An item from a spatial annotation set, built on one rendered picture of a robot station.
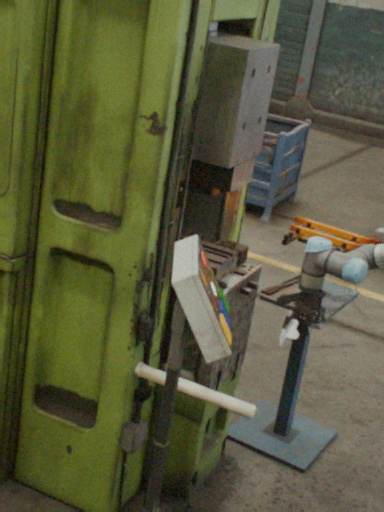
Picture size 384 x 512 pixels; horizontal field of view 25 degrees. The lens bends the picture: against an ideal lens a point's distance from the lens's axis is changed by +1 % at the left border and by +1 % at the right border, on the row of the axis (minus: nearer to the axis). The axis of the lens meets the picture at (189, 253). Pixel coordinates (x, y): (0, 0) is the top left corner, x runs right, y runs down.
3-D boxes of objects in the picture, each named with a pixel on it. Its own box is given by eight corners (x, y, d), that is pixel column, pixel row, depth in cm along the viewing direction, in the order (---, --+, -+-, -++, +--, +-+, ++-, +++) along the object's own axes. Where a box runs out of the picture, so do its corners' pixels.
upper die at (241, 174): (251, 181, 319) (255, 156, 316) (230, 192, 302) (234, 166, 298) (151, 154, 334) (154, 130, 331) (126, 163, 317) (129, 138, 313)
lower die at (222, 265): (235, 269, 331) (238, 249, 328) (214, 284, 314) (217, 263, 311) (140, 239, 346) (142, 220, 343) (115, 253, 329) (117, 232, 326)
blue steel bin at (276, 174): (298, 200, 761) (314, 120, 735) (269, 222, 691) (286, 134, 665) (175, 168, 800) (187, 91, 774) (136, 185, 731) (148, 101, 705)
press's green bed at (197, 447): (225, 458, 374) (243, 362, 358) (188, 503, 342) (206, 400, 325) (114, 414, 394) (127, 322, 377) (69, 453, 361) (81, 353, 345)
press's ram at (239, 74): (268, 150, 327) (288, 42, 313) (228, 169, 294) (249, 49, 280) (170, 126, 342) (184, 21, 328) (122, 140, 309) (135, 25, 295)
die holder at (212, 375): (244, 362, 358) (262, 263, 342) (206, 400, 325) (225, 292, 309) (127, 321, 378) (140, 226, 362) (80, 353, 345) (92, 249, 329)
